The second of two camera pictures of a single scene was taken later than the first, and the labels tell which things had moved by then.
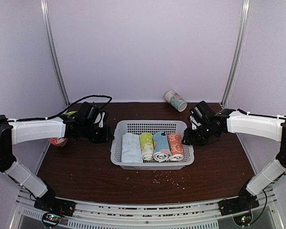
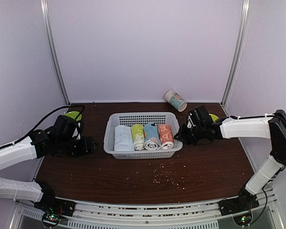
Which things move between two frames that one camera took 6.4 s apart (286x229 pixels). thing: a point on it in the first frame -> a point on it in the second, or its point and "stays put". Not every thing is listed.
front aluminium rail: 149,214 stays put
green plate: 68,113 stays put
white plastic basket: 169,127 -> 114,119
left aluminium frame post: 54,53 stays put
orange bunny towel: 176,147 -> 167,136
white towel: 131,150 -> 123,138
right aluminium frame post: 246,5 stays put
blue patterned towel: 161,153 -> 152,137
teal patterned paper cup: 174,100 stays put
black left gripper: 106,137 -> 86,147
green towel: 147,145 -> 138,136
